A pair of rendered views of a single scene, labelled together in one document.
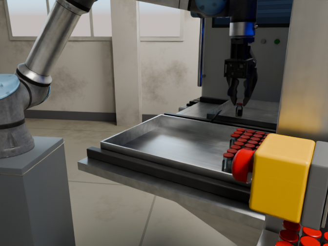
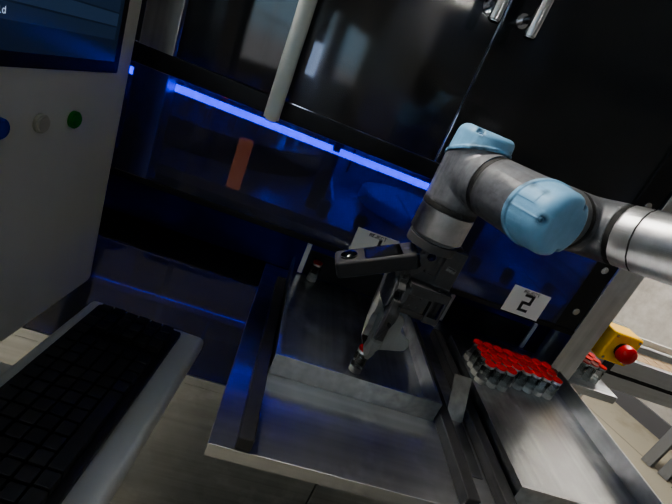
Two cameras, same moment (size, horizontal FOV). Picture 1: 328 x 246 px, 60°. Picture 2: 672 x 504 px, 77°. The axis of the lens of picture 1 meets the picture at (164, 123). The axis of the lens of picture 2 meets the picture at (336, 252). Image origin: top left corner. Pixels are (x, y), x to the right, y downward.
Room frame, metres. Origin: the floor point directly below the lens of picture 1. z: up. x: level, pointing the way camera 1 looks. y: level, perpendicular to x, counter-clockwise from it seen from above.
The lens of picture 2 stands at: (1.36, 0.13, 1.28)
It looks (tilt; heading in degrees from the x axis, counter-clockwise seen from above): 21 degrees down; 229
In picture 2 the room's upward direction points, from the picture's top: 23 degrees clockwise
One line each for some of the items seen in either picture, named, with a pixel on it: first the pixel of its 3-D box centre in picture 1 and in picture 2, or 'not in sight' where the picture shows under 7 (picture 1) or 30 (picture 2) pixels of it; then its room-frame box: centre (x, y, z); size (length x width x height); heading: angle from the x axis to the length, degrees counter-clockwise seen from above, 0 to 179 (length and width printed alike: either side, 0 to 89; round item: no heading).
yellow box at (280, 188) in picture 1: (289, 175); (611, 340); (0.29, -0.14, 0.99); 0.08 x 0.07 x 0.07; 59
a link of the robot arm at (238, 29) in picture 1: (243, 30); (440, 223); (0.89, -0.24, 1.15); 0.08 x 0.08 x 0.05
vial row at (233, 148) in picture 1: (239, 151); (516, 376); (0.56, -0.16, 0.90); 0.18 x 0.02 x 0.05; 149
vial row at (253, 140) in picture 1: (250, 153); (512, 369); (0.55, -0.18, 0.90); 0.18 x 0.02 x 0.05; 149
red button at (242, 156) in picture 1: (249, 166); (624, 353); (0.31, -0.10, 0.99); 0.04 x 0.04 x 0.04; 59
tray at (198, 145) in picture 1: (193, 144); (540, 422); (0.62, -0.07, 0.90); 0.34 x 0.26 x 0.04; 59
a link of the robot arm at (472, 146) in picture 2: (243, 2); (469, 172); (0.89, -0.23, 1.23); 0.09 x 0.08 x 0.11; 83
